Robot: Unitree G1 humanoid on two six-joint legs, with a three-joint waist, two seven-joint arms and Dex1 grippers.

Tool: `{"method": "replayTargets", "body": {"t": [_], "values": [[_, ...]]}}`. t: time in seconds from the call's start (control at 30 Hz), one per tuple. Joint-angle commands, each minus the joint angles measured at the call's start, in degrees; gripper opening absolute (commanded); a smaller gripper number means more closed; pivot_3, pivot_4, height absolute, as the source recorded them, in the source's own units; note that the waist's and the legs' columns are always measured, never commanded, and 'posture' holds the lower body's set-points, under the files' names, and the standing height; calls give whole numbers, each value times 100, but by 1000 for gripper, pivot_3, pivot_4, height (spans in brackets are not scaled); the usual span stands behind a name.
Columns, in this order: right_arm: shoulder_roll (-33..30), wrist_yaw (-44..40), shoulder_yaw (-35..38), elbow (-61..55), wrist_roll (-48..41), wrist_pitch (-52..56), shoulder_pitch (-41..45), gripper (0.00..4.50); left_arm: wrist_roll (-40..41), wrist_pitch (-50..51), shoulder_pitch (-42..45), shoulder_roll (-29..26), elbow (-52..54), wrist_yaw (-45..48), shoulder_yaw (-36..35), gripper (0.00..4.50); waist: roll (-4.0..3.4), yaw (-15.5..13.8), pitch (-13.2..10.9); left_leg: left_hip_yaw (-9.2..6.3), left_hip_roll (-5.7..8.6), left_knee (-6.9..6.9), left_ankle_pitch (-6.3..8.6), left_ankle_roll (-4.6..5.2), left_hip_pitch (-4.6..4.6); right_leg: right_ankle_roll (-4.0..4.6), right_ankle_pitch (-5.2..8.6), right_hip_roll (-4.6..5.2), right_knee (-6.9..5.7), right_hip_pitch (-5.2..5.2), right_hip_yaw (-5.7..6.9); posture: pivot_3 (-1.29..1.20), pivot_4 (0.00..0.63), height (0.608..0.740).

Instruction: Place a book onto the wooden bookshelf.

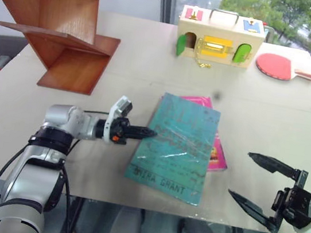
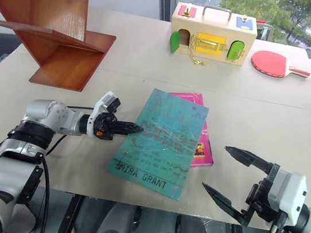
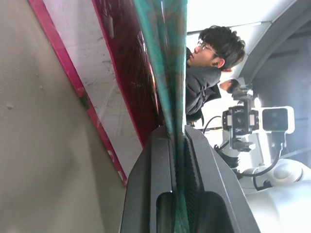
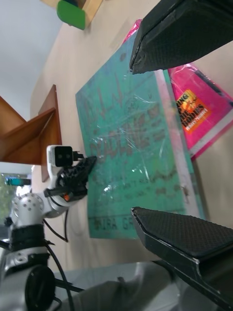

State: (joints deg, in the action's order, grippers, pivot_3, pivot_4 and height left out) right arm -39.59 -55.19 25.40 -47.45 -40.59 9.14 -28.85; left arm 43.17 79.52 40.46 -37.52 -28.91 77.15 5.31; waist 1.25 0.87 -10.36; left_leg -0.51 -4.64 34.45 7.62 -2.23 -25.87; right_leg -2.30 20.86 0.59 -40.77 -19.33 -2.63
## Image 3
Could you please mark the green translucent plastic sheet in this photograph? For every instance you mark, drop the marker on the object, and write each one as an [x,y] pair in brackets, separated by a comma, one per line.
[167,60]

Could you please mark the black camera rig with lens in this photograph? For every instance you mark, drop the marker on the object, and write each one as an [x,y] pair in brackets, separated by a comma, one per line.
[240,120]

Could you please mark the dark-haired person's head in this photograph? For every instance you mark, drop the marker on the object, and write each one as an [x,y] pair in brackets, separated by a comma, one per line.
[230,85]

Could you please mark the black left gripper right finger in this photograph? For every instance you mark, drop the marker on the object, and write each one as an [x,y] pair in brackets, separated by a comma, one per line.
[213,179]

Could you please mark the person with glasses, black jacket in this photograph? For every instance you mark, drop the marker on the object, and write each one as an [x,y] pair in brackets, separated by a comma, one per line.
[201,82]

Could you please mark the white camera stand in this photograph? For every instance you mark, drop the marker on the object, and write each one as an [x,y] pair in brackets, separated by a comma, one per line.
[230,153]

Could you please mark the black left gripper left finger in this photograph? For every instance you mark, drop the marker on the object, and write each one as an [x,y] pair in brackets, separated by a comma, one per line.
[148,179]

